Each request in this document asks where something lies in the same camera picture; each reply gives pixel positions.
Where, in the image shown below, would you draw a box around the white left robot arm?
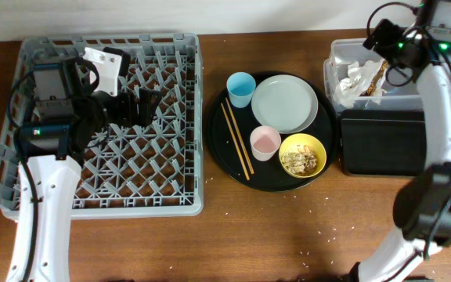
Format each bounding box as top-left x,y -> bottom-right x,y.
6,52 -> 162,281

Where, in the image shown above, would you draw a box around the pink cup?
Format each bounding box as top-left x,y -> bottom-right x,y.
250,126 -> 281,161

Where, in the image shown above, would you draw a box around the crumpled white paper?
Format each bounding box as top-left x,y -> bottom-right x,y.
332,62 -> 382,109

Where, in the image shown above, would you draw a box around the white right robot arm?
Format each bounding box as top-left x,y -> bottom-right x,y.
343,0 -> 451,282

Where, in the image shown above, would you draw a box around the food scraps pile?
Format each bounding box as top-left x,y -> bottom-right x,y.
280,145 -> 319,176

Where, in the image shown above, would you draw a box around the clear plastic bin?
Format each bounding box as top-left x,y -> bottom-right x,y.
323,38 -> 431,115

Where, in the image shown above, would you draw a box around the brown snack wrapper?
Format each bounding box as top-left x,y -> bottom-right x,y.
362,60 -> 389,97

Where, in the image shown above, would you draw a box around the yellow bowl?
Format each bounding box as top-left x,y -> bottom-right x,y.
279,133 -> 327,179

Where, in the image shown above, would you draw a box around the grey dishwasher rack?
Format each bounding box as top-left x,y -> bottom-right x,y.
0,32 -> 204,222

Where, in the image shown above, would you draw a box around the round black tray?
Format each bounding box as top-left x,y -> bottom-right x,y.
205,72 -> 340,192

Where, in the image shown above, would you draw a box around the light blue cup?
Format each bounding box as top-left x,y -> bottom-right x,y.
226,72 -> 256,108

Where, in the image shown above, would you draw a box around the rectangular black tray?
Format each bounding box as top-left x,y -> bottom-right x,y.
340,110 -> 427,176

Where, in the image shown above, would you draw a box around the pale green plate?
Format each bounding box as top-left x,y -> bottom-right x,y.
251,74 -> 319,134

